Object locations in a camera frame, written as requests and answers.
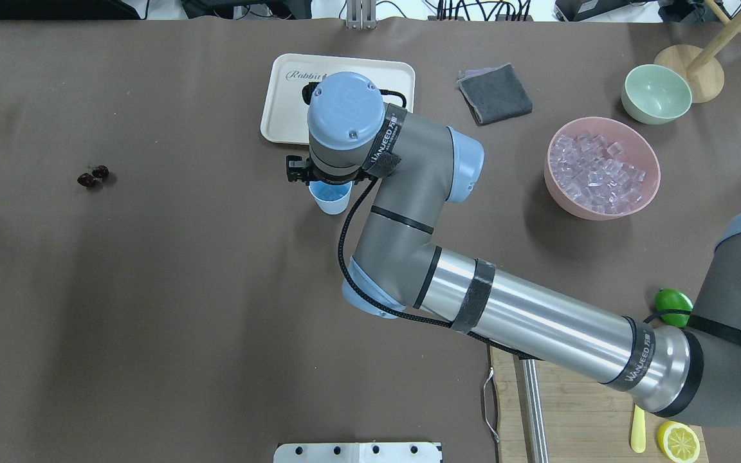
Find green lime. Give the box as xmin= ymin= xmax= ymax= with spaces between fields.
xmin=655 ymin=288 xmax=693 ymax=328

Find mint green bowl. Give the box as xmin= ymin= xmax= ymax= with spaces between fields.
xmin=621 ymin=64 xmax=692 ymax=124

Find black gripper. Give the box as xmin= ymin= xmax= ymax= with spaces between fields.
xmin=285 ymin=155 xmax=315 ymax=185

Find wooden cup stand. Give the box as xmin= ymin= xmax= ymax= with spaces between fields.
xmin=654 ymin=1 xmax=741 ymax=104

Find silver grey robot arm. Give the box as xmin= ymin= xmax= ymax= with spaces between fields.
xmin=286 ymin=71 xmax=741 ymax=427

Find wooden cutting board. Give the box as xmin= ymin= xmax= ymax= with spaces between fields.
xmin=488 ymin=344 xmax=709 ymax=463

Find cream rabbit tray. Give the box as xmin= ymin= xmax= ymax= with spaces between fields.
xmin=260 ymin=53 xmax=416 ymax=145

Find lemon half slice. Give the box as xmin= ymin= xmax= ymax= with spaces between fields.
xmin=656 ymin=420 xmax=702 ymax=462

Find steel muddler rod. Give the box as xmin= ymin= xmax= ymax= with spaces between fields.
xmin=520 ymin=359 xmax=549 ymax=462

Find grey folded cloth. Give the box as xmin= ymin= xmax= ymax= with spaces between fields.
xmin=457 ymin=62 xmax=533 ymax=125

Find pink bowl of ice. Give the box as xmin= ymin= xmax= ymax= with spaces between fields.
xmin=544 ymin=117 xmax=661 ymax=221

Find light blue plastic cup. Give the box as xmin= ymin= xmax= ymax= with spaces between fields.
xmin=308 ymin=181 xmax=353 ymax=215

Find yellow plastic knife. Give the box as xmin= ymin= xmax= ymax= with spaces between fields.
xmin=629 ymin=404 xmax=647 ymax=454

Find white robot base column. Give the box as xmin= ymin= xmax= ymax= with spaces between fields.
xmin=273 ymin=442 xmax=444 ymax=462

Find dark red cherries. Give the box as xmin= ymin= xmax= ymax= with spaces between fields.
xmin=77 ymin=165 xmax=111 ymax=188

